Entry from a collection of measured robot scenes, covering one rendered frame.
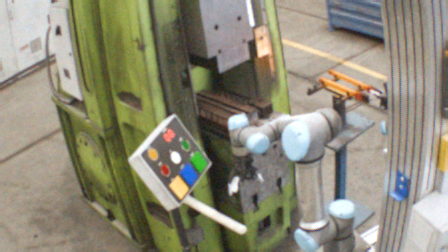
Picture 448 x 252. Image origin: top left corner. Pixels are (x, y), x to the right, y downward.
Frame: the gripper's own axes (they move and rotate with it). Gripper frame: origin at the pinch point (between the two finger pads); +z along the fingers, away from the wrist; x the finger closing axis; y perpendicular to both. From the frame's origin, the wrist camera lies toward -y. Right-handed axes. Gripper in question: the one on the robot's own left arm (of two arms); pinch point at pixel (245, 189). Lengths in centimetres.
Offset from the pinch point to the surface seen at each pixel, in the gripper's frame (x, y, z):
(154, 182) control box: -36.5, -7.4, -13.5
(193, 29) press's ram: 6, -52, -57
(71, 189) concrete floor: -82, -197, 93
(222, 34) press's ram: 18, -48, -52
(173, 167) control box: -25.5, -13.6, -13.7
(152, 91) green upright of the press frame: -20, -50, -34
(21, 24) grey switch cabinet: -109, -560, 9
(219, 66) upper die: 13, -46, -37
